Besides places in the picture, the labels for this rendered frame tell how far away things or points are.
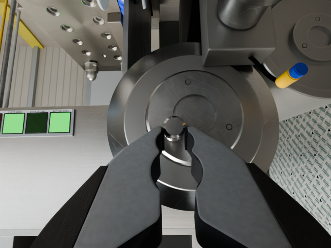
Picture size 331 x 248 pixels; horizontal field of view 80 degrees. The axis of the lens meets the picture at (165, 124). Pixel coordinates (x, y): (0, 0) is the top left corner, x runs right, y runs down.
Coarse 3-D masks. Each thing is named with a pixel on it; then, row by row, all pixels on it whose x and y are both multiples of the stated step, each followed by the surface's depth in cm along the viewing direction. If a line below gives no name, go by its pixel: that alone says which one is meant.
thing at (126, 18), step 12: (132, 0) 22; (132, 12) 22; (144, 12) 33; (132, 24) 22; (144, 24) 33; (132, 36) 22; (144, 36) 33; (132, 48) 22; (144, 48) 32; (132, 60) 22
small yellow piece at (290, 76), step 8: (256, 64) 15; (296, 64) 12; (304, 64) 12; (264, 72) 15; (288, 72) 12; (296, 72) 12; (304, 72) 12; (272, 80) 14; (280, 80) 13; (288, 80) 13; (296, 80) 12
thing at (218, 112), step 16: (176, 80) 16; (192, 80) 16; (208, 80) 16; (224, 80) 16; (160, 96) 15; (176, 96) 15; (192, 96) 16; (208, 96) 15; (224, 96) 15; (160, 112) 15; (176, 112) 16; (192, 112) 15; (208, 112) 16; (224, 112) 15; (240, 112) 15; (208, 128) 15; (224, 128) 15; (240, 128) 15; (176, 144) 15; (176, 160) 15
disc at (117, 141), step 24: (168, 48) 18; (192, 48) 18; (144, 72) 18; (240, 72) 18; (120, 96) 18; (264, 96) 17; (120, 120) 17; (264, 120) 17; (120, 144) 17; (264, 144) 17; (264, 168) 16; (168, 192) 16; (192, 192) 16
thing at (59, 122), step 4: (52, 116) 51; (56, 116) 51; (60, 116) 51; (64, 116) 51; (68, 116) 51; (52, 120) 51; (56, 120) 51; (60, 120) 51; (64, 120) 51; (68, 120) 51; (52, 124) 51; (56, 124) 50; (60, 124) 50; (64, 124) 50; (68, 124) 50; (52, 128) 50; (56, 128) 50; (60, 128) 50; (64, 128) 50; (68, 128) 50
